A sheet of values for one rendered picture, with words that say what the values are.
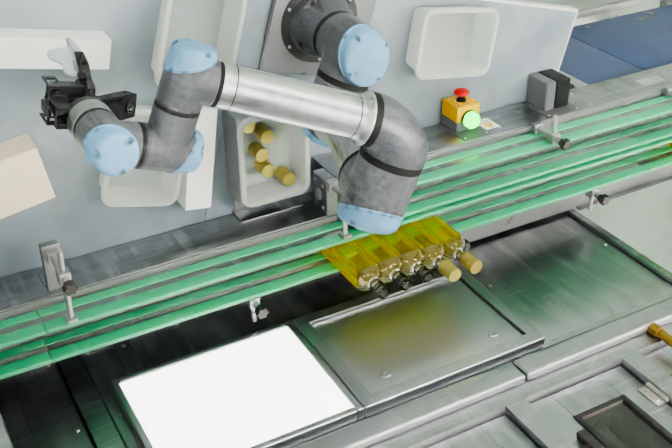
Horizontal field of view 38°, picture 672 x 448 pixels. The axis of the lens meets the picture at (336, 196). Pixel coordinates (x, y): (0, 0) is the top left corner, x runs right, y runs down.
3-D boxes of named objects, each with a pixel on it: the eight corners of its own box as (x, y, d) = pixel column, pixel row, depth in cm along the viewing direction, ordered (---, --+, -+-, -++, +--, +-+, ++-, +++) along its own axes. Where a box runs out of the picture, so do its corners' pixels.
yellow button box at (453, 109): (439, 122, 250) (456, 133, 244) (441, 96, 246) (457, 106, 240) (462, 116, 253) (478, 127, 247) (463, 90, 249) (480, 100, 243)
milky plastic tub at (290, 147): (228, 194, 227) (243, 210, 220) (221, 107, 216) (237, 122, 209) (294, 176, 234) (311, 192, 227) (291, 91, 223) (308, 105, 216)
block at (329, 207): (311, 205, 233) (324, 218, 227) (310, 170, 228) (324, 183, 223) (324, 201, 234) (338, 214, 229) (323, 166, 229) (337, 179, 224)
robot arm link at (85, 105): (120, 106, 156) (116, 153, 159) (112, 96, 159) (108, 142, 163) (74, 107, 152) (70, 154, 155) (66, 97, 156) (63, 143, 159)
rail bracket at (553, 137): (526, 131, 249) (560, 152, 239) (529, 105, 245) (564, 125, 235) (538, 128, 250) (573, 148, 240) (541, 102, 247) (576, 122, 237)
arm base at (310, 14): (299, -15, 210) (319, 0, 202) (357, -6, 218) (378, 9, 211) (281, 50, 216) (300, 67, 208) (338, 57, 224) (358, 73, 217)
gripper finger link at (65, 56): (43, 27, 167) (53, 72, 163) (78, 28, 170) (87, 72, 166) (40, 38, 169) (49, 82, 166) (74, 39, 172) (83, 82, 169)
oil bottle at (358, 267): (317, 251, 231) (362, 296, 215) (317, 231, 229) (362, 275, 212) (338, 244, 234) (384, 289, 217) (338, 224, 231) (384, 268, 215)
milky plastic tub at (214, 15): (139, 75, 205) (153, 89, 198) (155, -29, 196) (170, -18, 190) (214, 79, 214) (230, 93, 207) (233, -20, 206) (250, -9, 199)
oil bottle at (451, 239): (399, 224, 241) (448, 266, 224) (400, 205, 238) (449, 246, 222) (418, 218, 243) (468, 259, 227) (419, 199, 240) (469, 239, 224)
